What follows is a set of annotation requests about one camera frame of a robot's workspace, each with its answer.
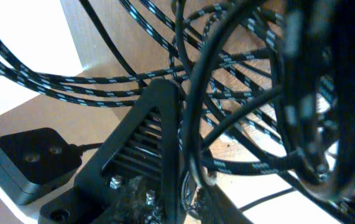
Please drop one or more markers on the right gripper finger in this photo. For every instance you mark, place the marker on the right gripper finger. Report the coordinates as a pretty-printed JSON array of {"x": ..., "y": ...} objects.
[{"x": 134, "y": 176}]

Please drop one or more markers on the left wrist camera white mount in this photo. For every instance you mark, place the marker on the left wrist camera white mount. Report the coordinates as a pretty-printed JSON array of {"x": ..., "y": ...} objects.
[{"x": 34, "y": 165}]

